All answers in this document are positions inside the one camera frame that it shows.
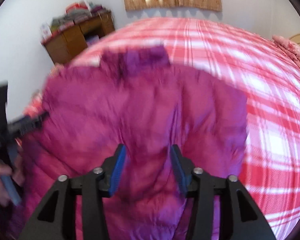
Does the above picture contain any magenta puffer jacket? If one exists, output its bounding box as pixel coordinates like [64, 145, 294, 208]
[8, 46, 247, 239]

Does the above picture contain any pile of clothes on desk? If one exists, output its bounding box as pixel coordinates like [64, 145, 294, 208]
[50, 0, 108, 32]

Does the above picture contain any person's left hand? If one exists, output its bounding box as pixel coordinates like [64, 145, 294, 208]
[0, 155, 25, 207]

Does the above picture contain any white card on desk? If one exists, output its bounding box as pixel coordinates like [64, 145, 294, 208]
[40, 23, 52, 40]

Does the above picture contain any brown wooden desk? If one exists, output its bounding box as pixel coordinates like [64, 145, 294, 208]
[42, 10, 115, 64]

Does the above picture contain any red white plaid bed sheet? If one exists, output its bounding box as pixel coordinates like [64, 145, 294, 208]
[24, 16, 300, 240]

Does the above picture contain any pink floral pillow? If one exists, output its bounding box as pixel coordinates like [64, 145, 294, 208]
[272, 35, 300, 69]

